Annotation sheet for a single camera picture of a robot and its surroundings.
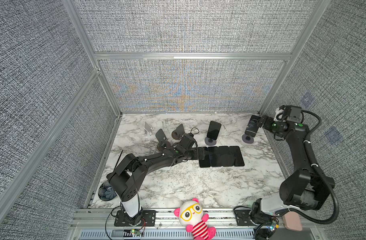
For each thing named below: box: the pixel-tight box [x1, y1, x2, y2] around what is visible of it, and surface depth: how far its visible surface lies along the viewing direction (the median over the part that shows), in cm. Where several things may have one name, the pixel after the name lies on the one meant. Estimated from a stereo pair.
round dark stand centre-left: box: [171, 123, 185, 140], surface depth 105 cm
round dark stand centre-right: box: [204, 137, 217, 146], surface depth 105 cm
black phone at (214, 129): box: [206, 120, 222, 141], surface depth 93 cm
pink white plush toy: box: [173, 198, 217, 240], surface depth 69 cm
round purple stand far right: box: [242, 134, 254, 144], surface depth 105 cm
